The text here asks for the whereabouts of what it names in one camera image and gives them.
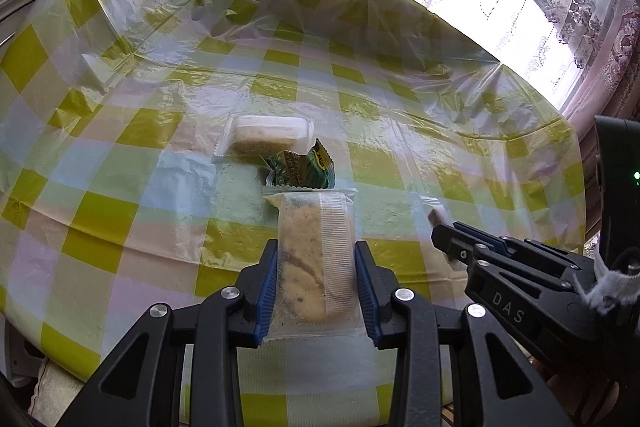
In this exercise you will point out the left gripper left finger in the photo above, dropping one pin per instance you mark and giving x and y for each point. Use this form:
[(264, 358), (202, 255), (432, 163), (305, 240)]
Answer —
[(138, 383)]

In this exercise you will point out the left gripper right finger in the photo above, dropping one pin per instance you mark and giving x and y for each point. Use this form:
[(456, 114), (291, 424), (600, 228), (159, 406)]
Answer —
[(494, 384)]

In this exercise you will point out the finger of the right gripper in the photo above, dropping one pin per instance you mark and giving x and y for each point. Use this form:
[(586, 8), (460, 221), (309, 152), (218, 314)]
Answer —
[(534, 254), (464, 248)]

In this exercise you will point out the clear packet crumbly biscuit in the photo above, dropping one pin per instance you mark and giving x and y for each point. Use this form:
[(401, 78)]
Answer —
[(316, 294)]

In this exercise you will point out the small green pea packet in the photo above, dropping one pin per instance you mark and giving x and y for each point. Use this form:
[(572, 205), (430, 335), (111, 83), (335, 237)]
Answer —
[(315, 169)]

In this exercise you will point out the small grey bar packet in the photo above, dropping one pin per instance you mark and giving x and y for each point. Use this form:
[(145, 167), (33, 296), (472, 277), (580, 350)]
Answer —
[(436, 213)]

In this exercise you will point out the striped beige cushion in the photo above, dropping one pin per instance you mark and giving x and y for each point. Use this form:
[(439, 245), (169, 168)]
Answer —
[(55, 389)]

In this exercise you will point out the clear packet rectangular cake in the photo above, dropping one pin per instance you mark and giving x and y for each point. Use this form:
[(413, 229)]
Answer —
[(264, 135)]

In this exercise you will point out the green checkered plastic tablecloth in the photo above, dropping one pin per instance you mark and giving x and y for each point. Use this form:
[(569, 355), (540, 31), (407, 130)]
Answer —
[(74, 302)]

